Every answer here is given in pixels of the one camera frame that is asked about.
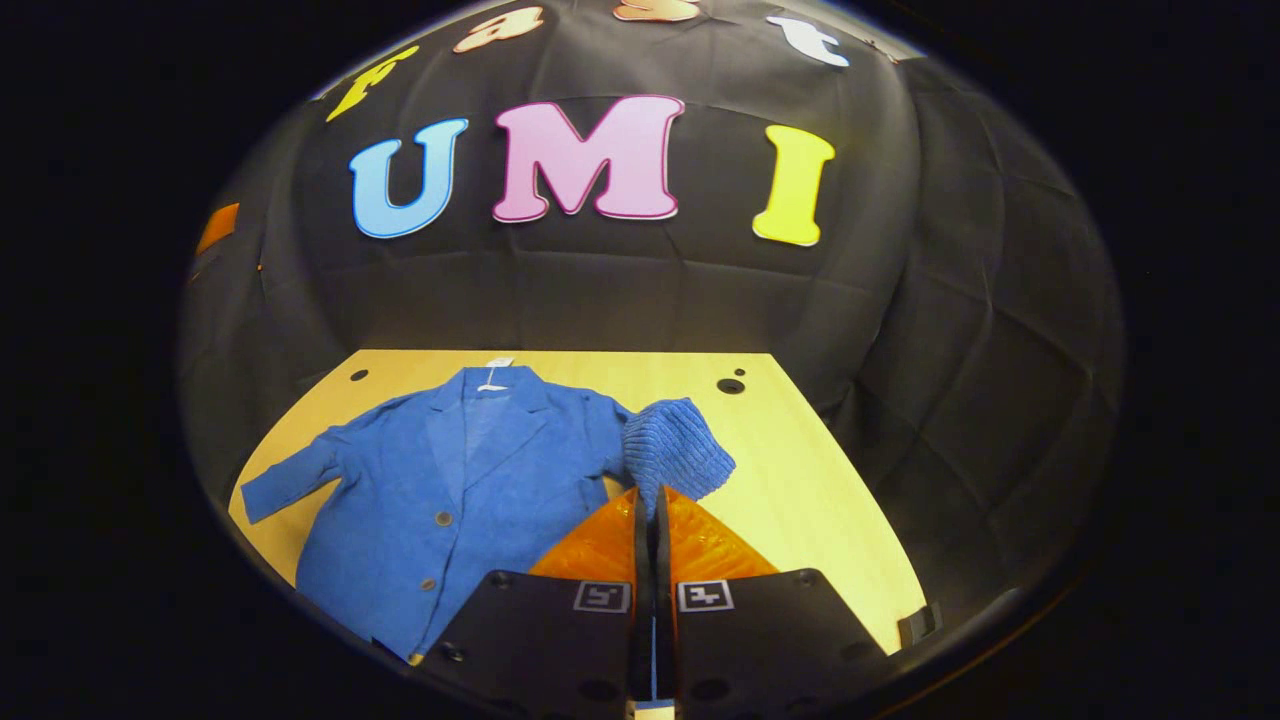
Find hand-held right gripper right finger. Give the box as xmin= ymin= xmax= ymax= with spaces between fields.
xmin=655 ymin=485 xmax=891 ymax=719

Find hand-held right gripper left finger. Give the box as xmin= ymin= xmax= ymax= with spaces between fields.
xmin=415 ymin=487 xmax=656 ymax=719

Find blue button jacket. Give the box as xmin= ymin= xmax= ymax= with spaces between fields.
xmin=240 ymin=357 xmax=738 ymax=666

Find black table edge clamp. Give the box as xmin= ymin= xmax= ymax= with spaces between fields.
xmin=897 ymin=602 xmax=943 ymax=649

